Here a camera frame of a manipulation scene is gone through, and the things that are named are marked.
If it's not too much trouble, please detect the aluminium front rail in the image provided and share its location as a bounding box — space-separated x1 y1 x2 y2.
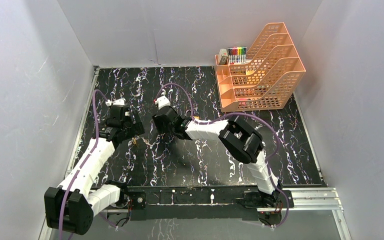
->
91 186 342 213

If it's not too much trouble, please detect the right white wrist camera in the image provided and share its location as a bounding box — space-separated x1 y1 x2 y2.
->
154 95 171 110

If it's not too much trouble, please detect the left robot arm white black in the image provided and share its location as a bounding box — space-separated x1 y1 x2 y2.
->
44 105 144 235

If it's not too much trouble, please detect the orange plastic file organizer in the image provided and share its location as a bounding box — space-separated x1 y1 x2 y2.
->
215 22 306 113

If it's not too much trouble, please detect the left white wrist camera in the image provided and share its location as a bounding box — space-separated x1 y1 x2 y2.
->
105 98 125 107

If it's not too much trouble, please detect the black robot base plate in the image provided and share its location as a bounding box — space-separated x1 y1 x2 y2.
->
125 185 283 228

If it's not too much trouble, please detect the aluminium rail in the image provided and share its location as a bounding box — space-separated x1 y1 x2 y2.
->
64 65 100 179
91 186 342 213

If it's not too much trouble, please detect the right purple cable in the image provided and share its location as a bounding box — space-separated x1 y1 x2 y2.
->
158 82 290 229

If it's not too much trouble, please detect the coloured marker pen set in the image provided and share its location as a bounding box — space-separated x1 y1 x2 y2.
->
227 46 247 65

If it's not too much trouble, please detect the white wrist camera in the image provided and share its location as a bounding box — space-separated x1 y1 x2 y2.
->
154 95 171 110
105 98 125 107

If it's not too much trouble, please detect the aluminium left side rail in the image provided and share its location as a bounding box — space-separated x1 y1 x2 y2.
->
64 65 100 179

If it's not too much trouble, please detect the grey eraser box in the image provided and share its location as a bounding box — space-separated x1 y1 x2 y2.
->
217 48 229 65

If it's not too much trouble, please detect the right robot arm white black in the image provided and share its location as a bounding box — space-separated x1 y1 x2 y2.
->
152 105 291 208

